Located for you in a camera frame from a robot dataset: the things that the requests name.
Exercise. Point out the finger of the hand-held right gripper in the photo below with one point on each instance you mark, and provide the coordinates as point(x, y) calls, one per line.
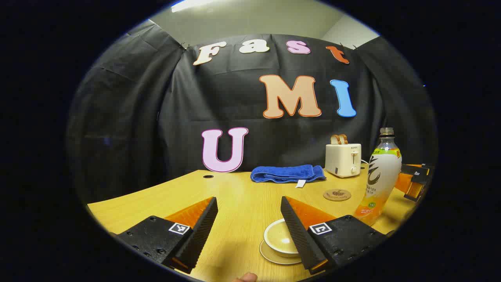
point(417, 190)
point(415, 169)

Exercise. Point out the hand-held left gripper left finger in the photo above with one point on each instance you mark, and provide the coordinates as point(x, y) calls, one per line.
point(201, 231)

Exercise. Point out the white beige teacup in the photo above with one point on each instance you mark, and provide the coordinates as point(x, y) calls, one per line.
point(270, 239)

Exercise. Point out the blue towel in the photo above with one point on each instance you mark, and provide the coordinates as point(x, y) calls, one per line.
point(285, 173)

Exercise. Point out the beige saucer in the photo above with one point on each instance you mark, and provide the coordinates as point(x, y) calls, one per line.
point(270, 254)

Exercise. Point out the white orange water bottle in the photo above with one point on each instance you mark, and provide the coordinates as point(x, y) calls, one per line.
point(381, 172)

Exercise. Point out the round cork coaster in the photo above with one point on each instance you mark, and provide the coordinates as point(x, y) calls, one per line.
point(337, 194)

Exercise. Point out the black backdrop cloth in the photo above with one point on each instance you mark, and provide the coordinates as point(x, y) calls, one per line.
point(156, 117)

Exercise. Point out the cream toaster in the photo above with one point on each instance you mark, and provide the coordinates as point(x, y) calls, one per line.
point(340, 160)

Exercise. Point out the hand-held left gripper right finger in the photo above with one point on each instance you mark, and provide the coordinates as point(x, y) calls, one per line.
point(297, 235)

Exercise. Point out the toast slice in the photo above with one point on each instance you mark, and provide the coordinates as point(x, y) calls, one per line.
point(343, 139)
point(335, 140)

